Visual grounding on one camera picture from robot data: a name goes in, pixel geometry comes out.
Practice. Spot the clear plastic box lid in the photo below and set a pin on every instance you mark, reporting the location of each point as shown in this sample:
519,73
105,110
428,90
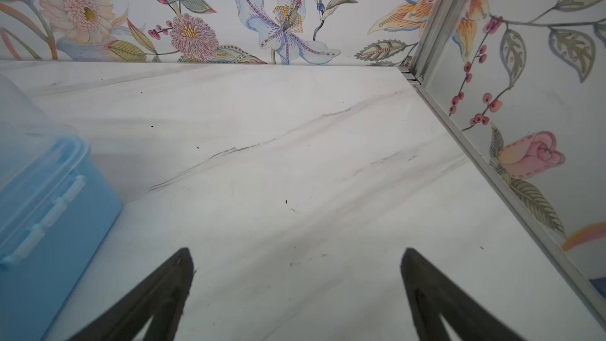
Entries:
19,123

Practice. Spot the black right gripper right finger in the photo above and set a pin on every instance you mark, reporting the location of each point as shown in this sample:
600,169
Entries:
435,301

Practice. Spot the aluminium corner frame post right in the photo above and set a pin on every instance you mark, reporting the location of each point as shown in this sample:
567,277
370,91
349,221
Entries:
440,27

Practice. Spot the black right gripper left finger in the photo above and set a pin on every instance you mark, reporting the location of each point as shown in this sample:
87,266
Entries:
156,303

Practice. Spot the blue plastic tool box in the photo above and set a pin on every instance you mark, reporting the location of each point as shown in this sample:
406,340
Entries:
35,291

